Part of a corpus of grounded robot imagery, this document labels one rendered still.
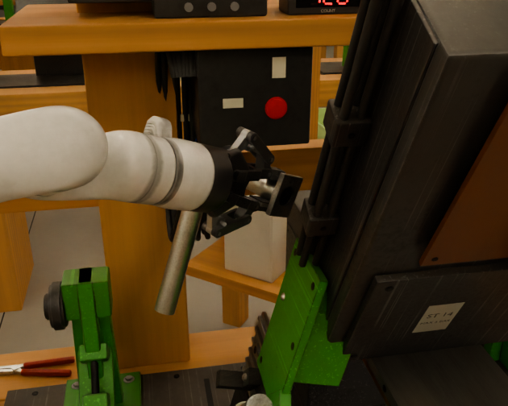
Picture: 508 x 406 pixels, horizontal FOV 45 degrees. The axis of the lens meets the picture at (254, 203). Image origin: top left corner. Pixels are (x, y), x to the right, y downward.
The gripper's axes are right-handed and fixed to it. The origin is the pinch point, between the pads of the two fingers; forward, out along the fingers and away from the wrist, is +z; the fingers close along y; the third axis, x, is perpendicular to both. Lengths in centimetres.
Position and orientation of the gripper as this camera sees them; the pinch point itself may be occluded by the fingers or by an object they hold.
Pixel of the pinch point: (268, 188)
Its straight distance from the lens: 77.1
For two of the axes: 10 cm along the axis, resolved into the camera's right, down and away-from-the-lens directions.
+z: 6.3, 0.8, 7.7
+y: 3.5, -9.2, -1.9
